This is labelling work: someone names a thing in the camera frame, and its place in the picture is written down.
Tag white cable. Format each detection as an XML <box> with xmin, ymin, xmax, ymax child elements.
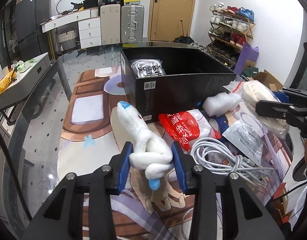
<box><xmin>190</xmin><ymin>137</ymin><xmax>276</xmax><ymax>186</ymax></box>

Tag white plush toy blue tips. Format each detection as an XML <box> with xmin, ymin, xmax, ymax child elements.
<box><xmin>117</xmin><ymin>101</ymin><xmax>174</xmax><ymax>191</ymax></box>

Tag bag of white adidas shoelaces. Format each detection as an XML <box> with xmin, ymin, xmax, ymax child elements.
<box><xmin>131</xmin><ymin>59</ymin><xmax>166</xmax><ymax>78</ymax></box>

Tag bag of cream fabric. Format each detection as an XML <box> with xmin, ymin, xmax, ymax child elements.
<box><xmin>224</xmin><ymin>80</ymin><xmax>289</xmax><ymax>139</ymax></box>

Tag green white packet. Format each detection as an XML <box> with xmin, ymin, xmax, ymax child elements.
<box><xmin>222</xmin><ymin>120</ymin><xmax>264</xmax><ymax>166</ymax></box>

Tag open cardboard box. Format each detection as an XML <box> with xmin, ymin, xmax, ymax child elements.
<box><xmin>253</xmin><ymin>70</ymin><xmax>283</xmax><ymax>92</ymax></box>

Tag purple bag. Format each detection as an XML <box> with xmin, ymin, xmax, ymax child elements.
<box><xmin>234</xmin><ymin>42</ymin><xmax>259</xmax><ymax>75</ymax></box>

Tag red white plastic bag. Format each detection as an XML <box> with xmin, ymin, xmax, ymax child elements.
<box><xmin>158</xmin><ymin>109</ymin><xmax>221</xmax><ymax>152</ymax></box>

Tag wooden shoe rack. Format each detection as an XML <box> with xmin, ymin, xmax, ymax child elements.
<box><xmin>207</xmin><ymin>2</ymin><xmax>255</xmax><ymax>68</ymax></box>

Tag black cardboard box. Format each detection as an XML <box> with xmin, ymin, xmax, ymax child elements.
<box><xmin>120</xmin><ymin>46</ymin><xmax>236</xmax><ymax>122</ymax></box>

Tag grey side table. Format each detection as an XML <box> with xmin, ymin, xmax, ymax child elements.
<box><xmin>0</xmin><ymin>53</ymin><xmax>51</xmax><ymax>126</ymax></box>

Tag wooden door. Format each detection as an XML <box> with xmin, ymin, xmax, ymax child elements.
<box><xmin>147</xmin><ymin>0</ymin><xmax>195</xmax><ymax>42</ymax></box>

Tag yellow bag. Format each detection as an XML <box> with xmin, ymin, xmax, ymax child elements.
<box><xmin>0</xmin><ymin>69</ymin><xmax>16</xmax><ymax>94</ymax></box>

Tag silver suitcase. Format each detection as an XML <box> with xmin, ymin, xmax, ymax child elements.
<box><xmin>120</xmin><ymin>4</ymin><xmax>144</xmax><ymax>43</ymax></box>

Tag wicker basket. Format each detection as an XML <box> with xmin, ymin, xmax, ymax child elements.
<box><xmin>57</xmin><ymin>30</ymin><xmax>77</xmax><ymax>52</ymax></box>

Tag beige suitcase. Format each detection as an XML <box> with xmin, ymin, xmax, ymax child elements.
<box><xmin>100</xmin><ymin>4</ymin><xmax>121</xmax><ymax>45</ymax></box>

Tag white desk with drawers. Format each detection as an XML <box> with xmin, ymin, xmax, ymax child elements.
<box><xmin>41</xmin><ymin>8</ymin><xmax>102</xmax><ymax>58</ymax></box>

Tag black refrigerator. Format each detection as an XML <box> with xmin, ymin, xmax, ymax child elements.
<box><xmin>15</xmin><ymin>0</ymin><xmax>50</xmax><ymax>61</ymax></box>

